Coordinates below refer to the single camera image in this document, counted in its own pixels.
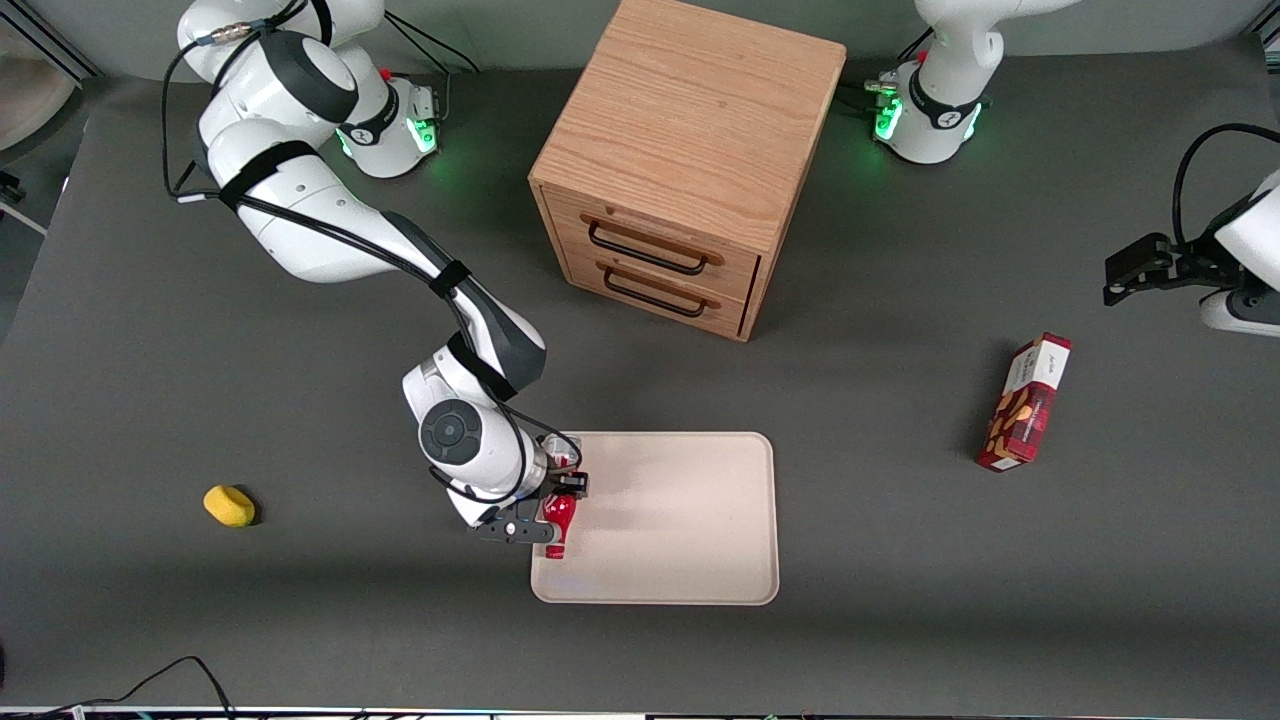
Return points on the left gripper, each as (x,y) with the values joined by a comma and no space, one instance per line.
(1184,268)

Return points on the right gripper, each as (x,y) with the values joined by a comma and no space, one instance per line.
(566,484)

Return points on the red coke bottle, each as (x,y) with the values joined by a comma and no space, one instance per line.
(560,512)

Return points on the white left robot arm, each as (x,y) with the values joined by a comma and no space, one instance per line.
(940,100)

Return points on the beige rectangular tray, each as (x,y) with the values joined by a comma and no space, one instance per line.
(670,520)

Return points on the red cookie box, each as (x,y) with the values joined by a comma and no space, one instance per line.
(1025,405)

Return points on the yellow sponge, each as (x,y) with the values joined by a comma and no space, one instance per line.
(229,505)

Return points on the wooden drawer cabinet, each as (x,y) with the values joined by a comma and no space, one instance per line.
(700,110)

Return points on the black frame bar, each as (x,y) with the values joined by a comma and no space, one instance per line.
(50,40)

